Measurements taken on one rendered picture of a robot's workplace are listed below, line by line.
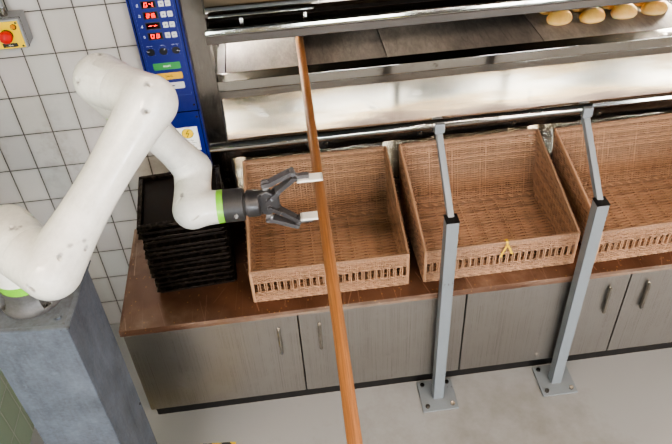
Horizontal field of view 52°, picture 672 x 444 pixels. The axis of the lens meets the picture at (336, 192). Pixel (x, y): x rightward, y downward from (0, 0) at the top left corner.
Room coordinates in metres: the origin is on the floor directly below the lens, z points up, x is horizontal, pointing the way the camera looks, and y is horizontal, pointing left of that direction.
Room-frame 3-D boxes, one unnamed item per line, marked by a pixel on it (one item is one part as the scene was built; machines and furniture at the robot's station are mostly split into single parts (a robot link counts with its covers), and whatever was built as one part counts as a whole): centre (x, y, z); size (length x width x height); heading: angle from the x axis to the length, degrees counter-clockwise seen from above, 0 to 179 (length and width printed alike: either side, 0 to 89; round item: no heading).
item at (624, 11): (2.66, -1.05, 1.21); 0.61 x 0.48 x 0.06; 5
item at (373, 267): (1.86, 0.05, 0.72); 0.56 x 0.49 x 0.28; 94
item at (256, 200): (1.43, 0.20, 1.19); 0.09 x 0.07 x 0.08; 94
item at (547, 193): (1.91, -0.54, 0.72); 0.56 x 0.49 x 0.28; 95
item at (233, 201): (1.43, 0.28, 1.19); 0.12 x 0.06 x 0.09; 4
